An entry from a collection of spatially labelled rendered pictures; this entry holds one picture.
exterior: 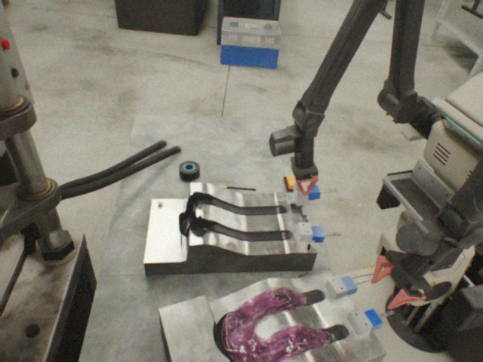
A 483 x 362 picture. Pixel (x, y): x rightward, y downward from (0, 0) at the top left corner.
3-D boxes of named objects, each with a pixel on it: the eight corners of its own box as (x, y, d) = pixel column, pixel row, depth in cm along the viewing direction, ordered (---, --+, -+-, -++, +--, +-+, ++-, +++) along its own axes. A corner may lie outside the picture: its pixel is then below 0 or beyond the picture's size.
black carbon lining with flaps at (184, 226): (284, 209, 130) (289, 187, 124) (293, 246, 118) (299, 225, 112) (179, 210, 126) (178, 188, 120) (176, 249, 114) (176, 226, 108)
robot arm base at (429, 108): (450, 117, 116) (423, 97, 124) (438, 104, 111) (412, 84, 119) (425, 139, 119) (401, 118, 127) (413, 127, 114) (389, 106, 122)
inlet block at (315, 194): (333, 191, 127) (333, 178, 124) (337, 200, 123) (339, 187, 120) (293, 196, 127) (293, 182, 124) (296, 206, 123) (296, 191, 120)
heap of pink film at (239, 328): (300, 287, 108) (306, 270, 103) (336, 348, 96) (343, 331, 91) (211, 317, 100) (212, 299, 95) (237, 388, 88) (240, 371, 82)
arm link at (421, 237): (491, 234, 78) (460, 204, 84) (459, 224, 72) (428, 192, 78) (445, 271, 84) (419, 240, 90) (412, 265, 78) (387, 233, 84)
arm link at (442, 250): (465, 246, 83) (446, 226, 87) (445, 241, 79) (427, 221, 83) (440, 267, 86) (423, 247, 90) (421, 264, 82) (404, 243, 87)
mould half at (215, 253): (295, 210, 140) (302, 182, 131) (312, 271, 120) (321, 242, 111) (152, 212, 134) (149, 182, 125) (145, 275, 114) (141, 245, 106)
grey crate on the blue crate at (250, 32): (278, 35, 431) (280, 21, 421) (279, 50, 400) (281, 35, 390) (223, 30, 430) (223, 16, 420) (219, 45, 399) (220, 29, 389)
